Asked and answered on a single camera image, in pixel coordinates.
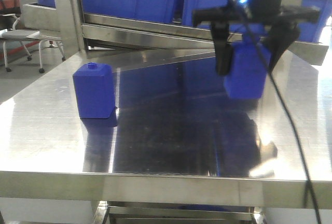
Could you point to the right upper blue bin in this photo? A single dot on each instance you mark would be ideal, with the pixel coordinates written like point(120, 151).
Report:
point(259, 3)

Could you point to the grey office chair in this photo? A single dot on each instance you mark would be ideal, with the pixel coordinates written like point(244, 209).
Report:
point(23, 35)

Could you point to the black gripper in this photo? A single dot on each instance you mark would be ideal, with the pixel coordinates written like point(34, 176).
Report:
point(280, 36)

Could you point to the stainless steel shelf rack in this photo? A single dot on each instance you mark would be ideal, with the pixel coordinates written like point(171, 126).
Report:
point(77, 30)

